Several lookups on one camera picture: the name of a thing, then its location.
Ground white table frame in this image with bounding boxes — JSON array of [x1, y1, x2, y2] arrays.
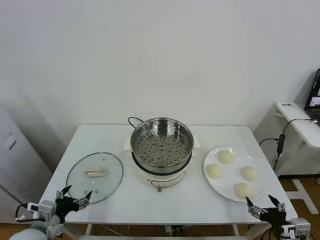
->
[[49, 222, 278, 240]]

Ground white steamed baozi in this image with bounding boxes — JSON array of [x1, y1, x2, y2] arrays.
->
[[240, 165, 259, 182], [233, 182, 255, 200], [206, 163, 223, 180], [217, 150, 235, 165]]

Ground black open laptop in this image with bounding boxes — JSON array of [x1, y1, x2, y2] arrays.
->
[[304, 67, 320, 120]]

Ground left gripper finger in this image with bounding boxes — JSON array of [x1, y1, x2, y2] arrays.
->
[[55, 184, 73, 200], [76, 190, 93, 208]]

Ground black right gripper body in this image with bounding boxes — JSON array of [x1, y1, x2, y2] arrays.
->
[[257, 206, 288, 225]]

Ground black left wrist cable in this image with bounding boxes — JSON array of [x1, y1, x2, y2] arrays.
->
[[15, 203, 28, 223]]

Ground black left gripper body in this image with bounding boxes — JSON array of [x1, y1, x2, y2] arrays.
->
[[54, 196, 81, 222]]

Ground black power adapter with cable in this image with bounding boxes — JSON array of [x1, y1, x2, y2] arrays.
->
[[258, 118, 320, 172]]

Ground black cooker power cord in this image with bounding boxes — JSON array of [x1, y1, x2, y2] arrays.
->
[[127, 116, 144, 131]]

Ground white grey cabinet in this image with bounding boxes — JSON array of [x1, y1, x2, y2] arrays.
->
[[0, 107, 53, 225]]

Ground round glass pot lid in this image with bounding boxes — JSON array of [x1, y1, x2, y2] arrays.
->
[[66, 151, 124, 205]]

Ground stainless steel steamer basket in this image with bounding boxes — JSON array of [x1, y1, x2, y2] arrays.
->
[[123, 117, 202, 174]]

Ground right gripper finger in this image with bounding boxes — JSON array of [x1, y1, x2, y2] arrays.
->
[[245, 195, 263, 216], [267, 194, 287, 212]]

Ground large white round plate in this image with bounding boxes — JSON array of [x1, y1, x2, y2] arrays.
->
[[203, 146, 267, 203]]

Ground cream white electric cooker base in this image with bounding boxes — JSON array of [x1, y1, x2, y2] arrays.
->
[[131, 147, 198, 194]]

